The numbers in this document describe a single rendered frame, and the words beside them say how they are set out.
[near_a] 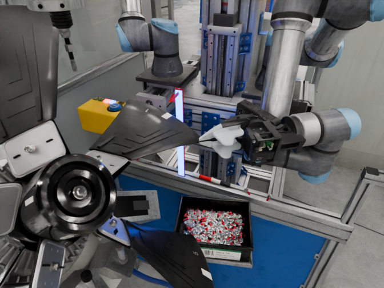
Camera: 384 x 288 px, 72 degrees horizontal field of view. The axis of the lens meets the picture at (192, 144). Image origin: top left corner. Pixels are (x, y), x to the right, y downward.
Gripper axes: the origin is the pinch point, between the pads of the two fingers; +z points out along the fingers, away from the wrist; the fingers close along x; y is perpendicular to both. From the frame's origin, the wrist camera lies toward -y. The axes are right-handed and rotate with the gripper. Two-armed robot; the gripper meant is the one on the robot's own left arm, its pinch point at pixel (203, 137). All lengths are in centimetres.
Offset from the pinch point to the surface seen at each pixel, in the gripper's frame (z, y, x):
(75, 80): 39, -87, 28
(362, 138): -155, -79, 93
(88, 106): 29, -42, 15
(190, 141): 1.8, -4.2, 4.2
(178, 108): 0.8, -22.9, 7.4
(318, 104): -125, -103, 74
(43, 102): 27.7, 0.6, -12.8
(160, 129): 8.3, -7.0, 1.8
